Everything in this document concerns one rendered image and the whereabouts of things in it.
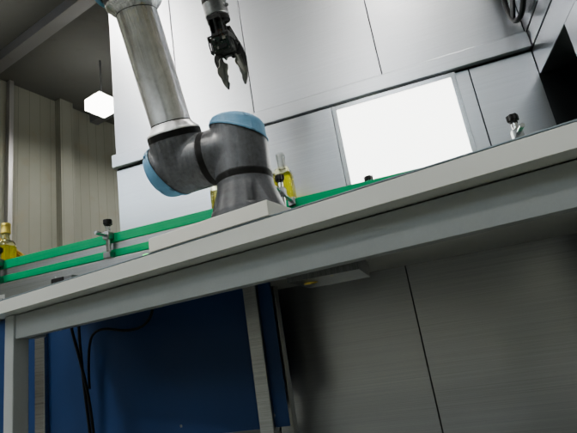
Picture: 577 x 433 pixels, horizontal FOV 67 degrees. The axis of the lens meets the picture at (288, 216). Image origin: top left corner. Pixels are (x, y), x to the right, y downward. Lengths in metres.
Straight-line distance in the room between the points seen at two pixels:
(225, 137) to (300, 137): 0.76
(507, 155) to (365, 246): 0.24
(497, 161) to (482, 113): 1.00
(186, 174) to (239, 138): 0.14
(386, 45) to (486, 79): 0.37
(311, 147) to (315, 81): 0.28
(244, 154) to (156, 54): 0.28
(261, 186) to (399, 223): 0.28
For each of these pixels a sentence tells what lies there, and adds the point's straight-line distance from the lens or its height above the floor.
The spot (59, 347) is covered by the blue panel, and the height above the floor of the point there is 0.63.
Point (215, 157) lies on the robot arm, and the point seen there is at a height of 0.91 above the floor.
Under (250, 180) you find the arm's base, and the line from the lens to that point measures 0.83.
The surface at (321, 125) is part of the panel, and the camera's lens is 1.61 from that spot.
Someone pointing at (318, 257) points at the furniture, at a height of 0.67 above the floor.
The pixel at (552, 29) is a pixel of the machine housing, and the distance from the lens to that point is 1.55.
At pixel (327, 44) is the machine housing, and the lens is 1.80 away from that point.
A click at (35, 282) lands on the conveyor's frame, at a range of 1.70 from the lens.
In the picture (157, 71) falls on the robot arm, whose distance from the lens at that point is 0.97.
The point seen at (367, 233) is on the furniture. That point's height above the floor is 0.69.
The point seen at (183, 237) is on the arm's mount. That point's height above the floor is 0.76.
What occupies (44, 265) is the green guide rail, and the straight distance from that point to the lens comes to 1.72.
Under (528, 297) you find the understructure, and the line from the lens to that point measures 1.50.
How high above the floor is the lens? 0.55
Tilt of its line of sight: 15 degrees up
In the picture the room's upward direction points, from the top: 9 degrees counter-clockwise
